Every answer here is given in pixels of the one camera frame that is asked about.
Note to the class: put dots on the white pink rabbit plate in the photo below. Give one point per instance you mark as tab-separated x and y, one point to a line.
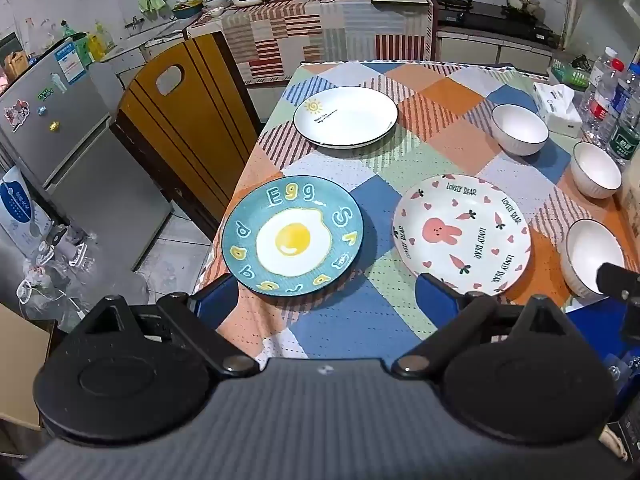
462	232

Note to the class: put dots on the red label water bottle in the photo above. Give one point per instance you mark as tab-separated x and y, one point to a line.
599	110

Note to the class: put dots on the black gas stove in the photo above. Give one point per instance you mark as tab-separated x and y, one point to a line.
490	19

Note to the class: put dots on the blue plastic stool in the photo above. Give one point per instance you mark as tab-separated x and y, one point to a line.
595	325

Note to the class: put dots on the blue label water bottle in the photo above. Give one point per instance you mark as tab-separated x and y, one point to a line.
628	91

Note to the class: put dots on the white ribbed bowl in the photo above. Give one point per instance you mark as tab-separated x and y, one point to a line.
517	127
590	255
595	170

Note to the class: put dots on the yellow detergent bottle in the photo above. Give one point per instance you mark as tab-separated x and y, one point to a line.
104	40

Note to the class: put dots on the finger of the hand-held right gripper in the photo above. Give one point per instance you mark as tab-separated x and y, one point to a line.
614	280

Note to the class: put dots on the blue dish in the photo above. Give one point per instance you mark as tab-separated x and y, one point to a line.
187	11

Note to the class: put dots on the green dish cloth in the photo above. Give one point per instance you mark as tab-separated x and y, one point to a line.
152	1

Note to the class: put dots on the small carton box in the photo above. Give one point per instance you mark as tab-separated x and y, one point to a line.
16	66

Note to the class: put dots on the green label water bottle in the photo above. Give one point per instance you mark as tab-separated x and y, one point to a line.
625	139

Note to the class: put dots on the striped patchwork counter cloth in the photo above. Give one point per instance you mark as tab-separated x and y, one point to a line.
310	35

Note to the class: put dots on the metal faucet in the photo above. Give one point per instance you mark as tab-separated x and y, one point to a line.
134	22

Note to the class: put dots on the green detergent bottle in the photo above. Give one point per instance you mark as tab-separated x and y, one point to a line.
79	45

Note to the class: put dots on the clear plastic bags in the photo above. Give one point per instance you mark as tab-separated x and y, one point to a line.
75	270

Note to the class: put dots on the white tissue pack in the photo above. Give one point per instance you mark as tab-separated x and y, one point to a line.
557	110

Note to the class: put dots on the white cooking pot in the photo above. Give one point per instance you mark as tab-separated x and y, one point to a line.
522	2

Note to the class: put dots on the patchwork checked tablecloth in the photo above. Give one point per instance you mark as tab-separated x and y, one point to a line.
380	170

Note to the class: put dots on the green plastic basket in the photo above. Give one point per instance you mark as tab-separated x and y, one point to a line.
570	77

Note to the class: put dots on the grey refrigerator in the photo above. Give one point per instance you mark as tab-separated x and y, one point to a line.
85	150

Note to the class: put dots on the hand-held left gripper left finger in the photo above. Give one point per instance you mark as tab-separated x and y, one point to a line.
219	301

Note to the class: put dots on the clear water bottle white cap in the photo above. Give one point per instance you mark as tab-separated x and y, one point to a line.
606	62

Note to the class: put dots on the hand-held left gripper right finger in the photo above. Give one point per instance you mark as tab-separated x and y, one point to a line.
436	301

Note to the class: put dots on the white sun print plate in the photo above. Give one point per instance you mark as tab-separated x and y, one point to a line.
350	117

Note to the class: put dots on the teal fried egg plate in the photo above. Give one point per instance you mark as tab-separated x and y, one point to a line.
292	237

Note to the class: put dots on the white blue sack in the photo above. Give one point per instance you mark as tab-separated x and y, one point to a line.
20	205

